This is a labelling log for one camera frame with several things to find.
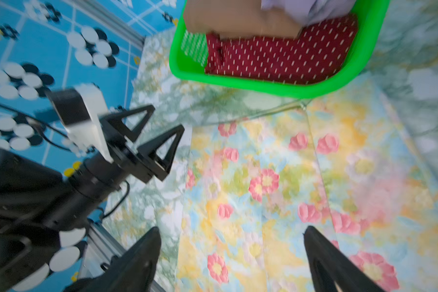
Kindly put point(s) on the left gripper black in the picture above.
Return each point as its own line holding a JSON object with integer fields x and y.
{"x": 153, "y": 158}

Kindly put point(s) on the aluminium front frame rail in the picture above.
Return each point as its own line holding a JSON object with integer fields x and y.
{"x": 102, "y": 249}

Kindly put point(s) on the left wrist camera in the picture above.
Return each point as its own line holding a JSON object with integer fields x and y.
{"x": 79, "y": 110}

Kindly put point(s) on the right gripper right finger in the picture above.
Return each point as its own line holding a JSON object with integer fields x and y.
{"x": 331, "y": 270}

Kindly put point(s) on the red polka dot skirt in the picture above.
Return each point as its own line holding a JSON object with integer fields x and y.
{"x": 315, "y": 56}

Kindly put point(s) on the lavender rolled skirt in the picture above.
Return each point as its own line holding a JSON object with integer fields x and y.
{"x": 308, "y": 12}

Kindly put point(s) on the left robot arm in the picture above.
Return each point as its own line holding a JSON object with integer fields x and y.
{"x": 37, "y": 203}

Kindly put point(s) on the tan rolled skirt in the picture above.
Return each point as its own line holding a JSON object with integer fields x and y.
{"x": 238, "y": 19}

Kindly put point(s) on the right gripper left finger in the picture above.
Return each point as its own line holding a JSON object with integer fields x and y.
{"x": 133, "y": 272}

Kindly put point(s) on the floral pastel skirt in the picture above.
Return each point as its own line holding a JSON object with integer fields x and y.
{"x": 344, "y": 164}

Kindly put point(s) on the green plastic basket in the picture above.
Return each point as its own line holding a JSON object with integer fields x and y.
{"x": 189, "y": 56}

